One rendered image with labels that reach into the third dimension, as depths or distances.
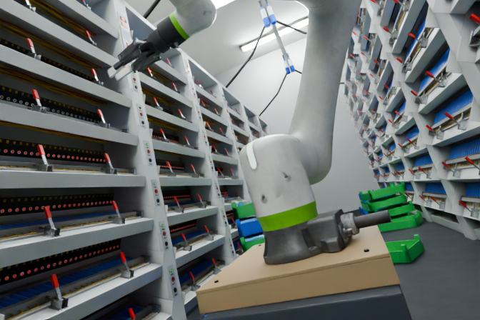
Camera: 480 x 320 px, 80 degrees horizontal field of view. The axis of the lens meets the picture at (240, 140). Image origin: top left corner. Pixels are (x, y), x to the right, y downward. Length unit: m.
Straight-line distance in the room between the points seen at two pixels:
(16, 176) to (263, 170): 0.66
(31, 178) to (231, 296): 0.65
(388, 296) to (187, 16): 0.86
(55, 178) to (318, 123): 0.78
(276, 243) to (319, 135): 0.28
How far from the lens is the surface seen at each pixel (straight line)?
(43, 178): 1.00
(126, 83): 1.50
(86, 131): 1.17
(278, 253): 0.58
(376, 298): 0.49
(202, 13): 0.97
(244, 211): 1.35
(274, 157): 0.57
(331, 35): 0.74
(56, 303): 1.00
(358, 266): 0.50
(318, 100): 0.72
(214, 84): 2.86
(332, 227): 0.57
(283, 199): 0.57
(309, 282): 0.52
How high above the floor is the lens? 0.44
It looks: 13 degrees up
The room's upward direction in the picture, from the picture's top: 15 degrees counter-clockwise
